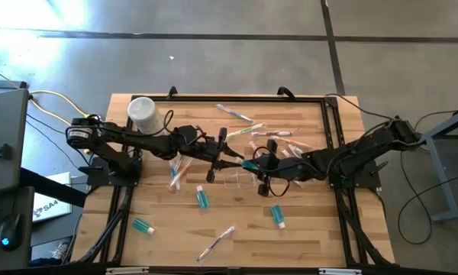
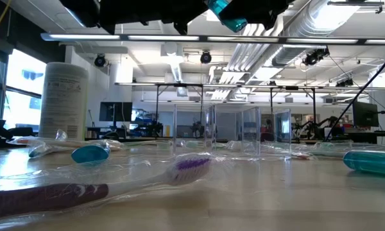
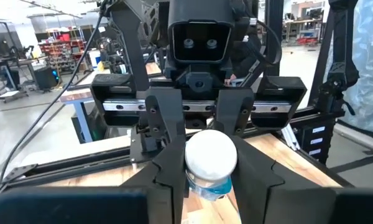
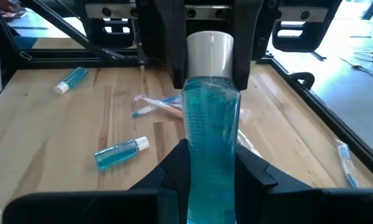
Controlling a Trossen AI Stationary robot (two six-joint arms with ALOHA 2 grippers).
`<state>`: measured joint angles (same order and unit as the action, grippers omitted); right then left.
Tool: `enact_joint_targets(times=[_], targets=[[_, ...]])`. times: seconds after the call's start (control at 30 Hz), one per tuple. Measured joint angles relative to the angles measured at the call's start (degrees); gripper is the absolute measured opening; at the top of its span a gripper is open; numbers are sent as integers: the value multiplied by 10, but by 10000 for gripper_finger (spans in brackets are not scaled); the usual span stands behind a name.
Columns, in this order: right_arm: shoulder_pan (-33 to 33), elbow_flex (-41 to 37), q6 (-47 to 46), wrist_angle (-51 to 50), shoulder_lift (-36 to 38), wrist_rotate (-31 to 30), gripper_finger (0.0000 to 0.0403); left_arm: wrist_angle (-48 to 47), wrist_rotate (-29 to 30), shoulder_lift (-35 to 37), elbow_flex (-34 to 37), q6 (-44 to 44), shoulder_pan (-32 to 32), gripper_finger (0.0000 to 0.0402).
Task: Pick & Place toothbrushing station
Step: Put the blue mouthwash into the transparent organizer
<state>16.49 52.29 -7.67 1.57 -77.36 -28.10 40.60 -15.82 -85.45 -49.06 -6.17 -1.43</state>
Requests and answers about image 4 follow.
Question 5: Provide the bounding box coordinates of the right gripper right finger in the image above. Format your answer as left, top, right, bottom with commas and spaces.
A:
236, 144, 373, 224

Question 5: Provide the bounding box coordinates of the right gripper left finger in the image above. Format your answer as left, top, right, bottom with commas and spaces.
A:
2, 139, 192, 224

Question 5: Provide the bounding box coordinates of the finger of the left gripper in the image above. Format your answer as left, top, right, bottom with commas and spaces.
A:
136, 0, 188, 90
233, 0, 280, 91

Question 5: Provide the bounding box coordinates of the blue mouthwash bottle white cap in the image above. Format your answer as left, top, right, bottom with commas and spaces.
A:
53, 67, 90, 96
94, 136, 150, 171
182, 30, 242, 224

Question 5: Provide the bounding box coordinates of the person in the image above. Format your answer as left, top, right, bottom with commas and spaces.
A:
0, 0, 27, 21

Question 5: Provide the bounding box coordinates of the black frame handle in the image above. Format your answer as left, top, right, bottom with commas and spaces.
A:
288, 71, 316, 91

